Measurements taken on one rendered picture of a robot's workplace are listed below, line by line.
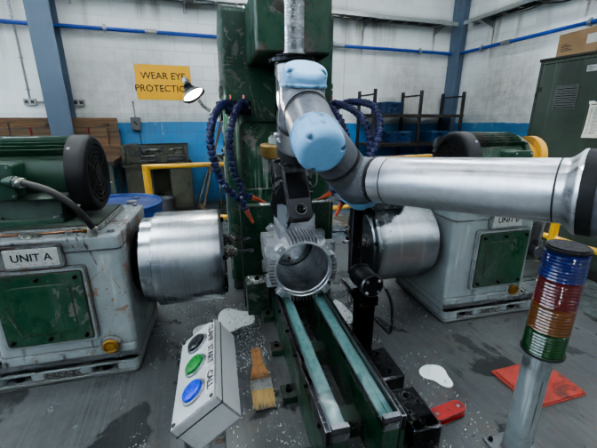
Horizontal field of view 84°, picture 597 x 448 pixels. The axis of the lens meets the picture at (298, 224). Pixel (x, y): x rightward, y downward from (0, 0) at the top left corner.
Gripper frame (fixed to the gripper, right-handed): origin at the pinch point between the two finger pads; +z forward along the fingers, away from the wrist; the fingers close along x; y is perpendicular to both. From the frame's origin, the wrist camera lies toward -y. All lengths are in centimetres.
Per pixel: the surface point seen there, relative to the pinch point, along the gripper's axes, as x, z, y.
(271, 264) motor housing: 2.8, 15.4, 0.8
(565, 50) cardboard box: -314, 30, 223
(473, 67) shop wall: -468, 156, 505
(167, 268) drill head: 28.1, 11.7, 0.2
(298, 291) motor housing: -4.6, 23.7, -3.2
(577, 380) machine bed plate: -66, 20, -39
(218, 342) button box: 16.7, -6.8, -28.4
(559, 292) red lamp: -34, -18, -33
